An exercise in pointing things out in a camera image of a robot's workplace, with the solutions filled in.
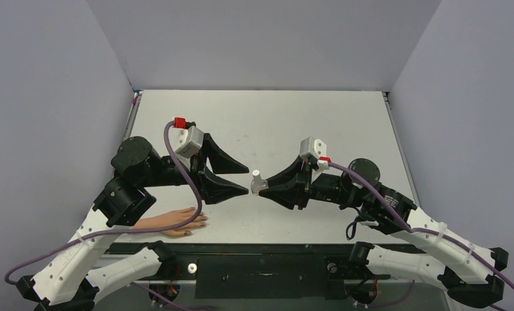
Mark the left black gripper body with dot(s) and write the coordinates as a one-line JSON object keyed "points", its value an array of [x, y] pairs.
{"points": [[195, 168]]}

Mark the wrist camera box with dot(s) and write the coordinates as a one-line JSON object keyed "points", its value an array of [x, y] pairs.
{"points": [[313, 152], [190, 140]]}

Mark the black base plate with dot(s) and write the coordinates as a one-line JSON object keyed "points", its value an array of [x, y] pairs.
{"points": [[266, 271]]}

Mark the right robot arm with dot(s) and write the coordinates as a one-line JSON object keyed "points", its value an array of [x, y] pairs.
{"points": [[468, 273]]}

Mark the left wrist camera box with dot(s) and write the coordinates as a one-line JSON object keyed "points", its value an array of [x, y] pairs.
{"points": [[190, 140]]}

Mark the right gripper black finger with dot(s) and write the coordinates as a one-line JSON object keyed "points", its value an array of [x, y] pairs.
{"points": [[288, 192], [286, 174]]}

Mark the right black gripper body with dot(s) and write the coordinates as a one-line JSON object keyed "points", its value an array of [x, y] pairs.
{"points": [[304, 183]]}

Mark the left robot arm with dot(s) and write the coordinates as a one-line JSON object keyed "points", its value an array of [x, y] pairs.
{"points": [[70, 281]]}

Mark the mannequin hand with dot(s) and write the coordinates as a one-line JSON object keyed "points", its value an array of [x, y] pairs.
{"points": [[172, 218]]}

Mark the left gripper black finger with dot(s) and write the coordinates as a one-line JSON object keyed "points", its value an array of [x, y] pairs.
{"points": [[214, 189], [220, 161]]}

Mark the clear nail polish bottle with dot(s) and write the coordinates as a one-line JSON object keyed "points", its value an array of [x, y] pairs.
{"points": [[258, 183]]}

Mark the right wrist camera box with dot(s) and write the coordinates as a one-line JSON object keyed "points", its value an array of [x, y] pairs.
{"points": [[313, 152]]}

